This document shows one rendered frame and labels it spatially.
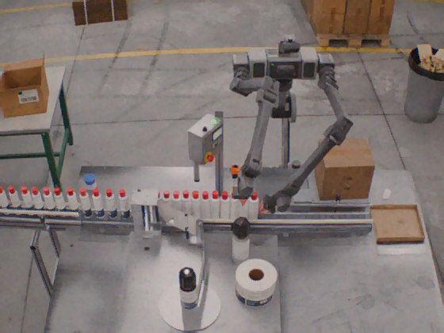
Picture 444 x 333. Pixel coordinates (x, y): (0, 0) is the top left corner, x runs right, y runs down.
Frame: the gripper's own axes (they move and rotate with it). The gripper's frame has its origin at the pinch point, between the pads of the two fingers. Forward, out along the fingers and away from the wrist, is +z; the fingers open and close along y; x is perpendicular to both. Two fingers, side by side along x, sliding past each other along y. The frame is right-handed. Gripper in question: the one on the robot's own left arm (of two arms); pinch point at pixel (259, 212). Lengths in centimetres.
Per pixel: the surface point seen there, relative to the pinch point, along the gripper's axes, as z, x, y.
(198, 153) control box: -13, -52, 0
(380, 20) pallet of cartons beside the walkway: -45, 147, -334
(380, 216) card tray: -37, 62, -6
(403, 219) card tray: -47, 74, -4
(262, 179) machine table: 6.2, 8.4, -36.5
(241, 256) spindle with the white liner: 5.5, -8.4, 32.4
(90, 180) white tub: 65, -75, -26
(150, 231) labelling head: 36, -46, 16
